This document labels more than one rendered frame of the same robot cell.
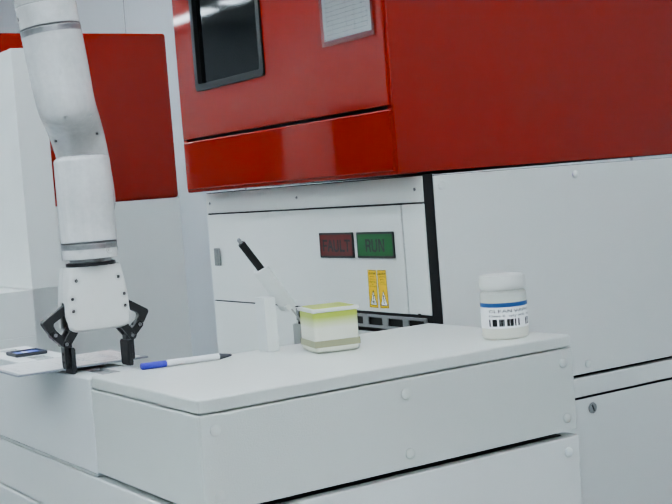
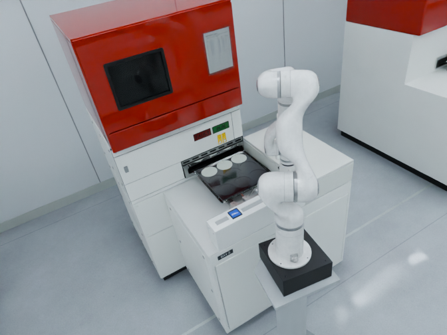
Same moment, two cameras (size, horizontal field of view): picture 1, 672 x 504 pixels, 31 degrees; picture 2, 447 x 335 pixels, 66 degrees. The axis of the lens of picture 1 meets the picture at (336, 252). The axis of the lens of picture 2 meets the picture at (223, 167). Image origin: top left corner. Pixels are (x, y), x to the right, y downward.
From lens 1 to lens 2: 283 cm
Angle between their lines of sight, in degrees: 81
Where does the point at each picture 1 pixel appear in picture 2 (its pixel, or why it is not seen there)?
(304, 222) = (183, 134)
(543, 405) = not seen: hidden behind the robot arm
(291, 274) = (177, 153)
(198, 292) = not seen: outside the picture
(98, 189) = not seen: hidden behind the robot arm
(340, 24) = (218, 66)
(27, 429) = (260, 224)
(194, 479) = (349, 175)
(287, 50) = (187, 80)
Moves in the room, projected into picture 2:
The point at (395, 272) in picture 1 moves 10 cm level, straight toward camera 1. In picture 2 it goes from (229, 131) to (244, 129)
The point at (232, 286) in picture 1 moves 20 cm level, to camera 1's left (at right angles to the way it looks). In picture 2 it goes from (138, 174) to (129, 197)
